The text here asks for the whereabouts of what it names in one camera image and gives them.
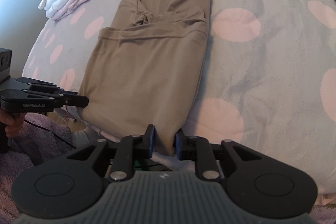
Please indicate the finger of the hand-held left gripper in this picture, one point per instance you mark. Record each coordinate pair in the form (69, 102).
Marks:
(76, 101)
(44, 86)

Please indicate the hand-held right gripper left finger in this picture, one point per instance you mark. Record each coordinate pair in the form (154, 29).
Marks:
(152, 141)

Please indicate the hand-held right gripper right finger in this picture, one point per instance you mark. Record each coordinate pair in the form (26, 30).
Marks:
(179, 144)

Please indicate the taupe shirt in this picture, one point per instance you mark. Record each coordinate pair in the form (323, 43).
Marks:
(144, 69)

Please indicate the person's left hand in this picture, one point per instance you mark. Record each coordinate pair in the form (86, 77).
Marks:
(13, 121)

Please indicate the purple fuzzy robe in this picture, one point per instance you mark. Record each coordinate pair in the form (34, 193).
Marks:
(39, 140)

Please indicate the polka dot bed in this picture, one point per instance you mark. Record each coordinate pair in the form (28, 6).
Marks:
(262, 69)

